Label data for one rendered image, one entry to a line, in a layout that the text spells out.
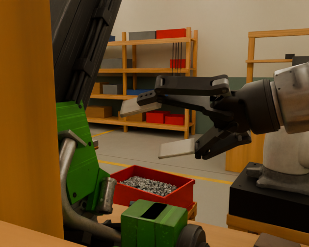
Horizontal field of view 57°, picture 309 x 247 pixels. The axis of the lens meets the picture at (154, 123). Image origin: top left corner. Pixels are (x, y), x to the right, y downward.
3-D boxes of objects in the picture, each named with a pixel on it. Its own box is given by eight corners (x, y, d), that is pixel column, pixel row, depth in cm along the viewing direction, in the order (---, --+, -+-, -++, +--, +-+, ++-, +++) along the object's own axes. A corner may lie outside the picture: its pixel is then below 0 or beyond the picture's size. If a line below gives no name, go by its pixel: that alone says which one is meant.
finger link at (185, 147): (193, 137, 51) (195, 139, 51) (159, 143, 54) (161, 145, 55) (193, 151, 49) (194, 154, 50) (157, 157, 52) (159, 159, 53)
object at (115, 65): (187, 139, 579) (189, 26, 540) (72, 127, 711) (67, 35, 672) (195, 134, 627) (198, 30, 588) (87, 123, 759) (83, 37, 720)
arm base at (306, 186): (247, 168, 116) (248, 155, 115) (308, 177, 109) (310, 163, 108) (244, 185, 100) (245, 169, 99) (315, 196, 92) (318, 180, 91)
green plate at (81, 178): (77, 188, 72) (56, 106, 70) (104, 185, 68) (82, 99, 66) (43, 207, 61) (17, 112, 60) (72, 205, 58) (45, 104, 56)
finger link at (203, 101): (230, 123, 41) (234, 117, 40) (154, 106, 40) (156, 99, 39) (229, 102, 43) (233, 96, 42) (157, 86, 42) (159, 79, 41)
